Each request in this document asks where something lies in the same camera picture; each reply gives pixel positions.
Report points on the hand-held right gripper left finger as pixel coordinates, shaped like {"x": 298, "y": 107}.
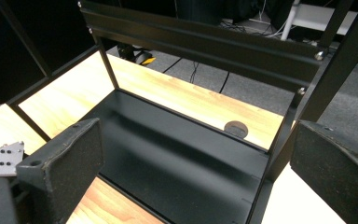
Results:
{"x": 65, "y": 161}

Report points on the black metal shelf rack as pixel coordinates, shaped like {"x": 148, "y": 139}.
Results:
{"x": 183, "y": 155}

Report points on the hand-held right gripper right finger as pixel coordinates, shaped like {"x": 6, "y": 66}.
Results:
{"x": 335, "y": 168}

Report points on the white metal stand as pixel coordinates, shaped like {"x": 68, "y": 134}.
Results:
{"x": 318, "y": 17}

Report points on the black yellow striped stand base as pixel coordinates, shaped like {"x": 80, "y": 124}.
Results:
{"x": 138, "y": 56}

